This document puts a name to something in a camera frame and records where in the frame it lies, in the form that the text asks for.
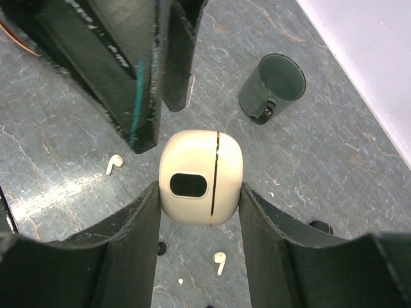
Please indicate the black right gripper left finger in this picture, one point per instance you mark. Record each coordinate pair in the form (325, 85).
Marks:
(110, 264)

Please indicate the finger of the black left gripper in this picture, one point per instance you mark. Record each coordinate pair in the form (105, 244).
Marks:
(184, 24)
(114, 47)

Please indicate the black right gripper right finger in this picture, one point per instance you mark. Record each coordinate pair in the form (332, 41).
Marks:
(291, 264)

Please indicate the beige earbud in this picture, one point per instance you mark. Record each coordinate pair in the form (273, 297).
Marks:
(115, 161)
(220, 259)

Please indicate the beige earbuds charging case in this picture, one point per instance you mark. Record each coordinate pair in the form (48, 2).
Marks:
(200, 177)

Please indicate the black earbuds charging case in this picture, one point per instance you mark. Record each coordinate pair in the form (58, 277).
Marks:
(322, 226)

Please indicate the black earbud on left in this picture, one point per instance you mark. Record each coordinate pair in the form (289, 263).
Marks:
(161, 249)

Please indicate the dark green mug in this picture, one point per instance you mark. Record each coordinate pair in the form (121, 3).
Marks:
(275, 84)

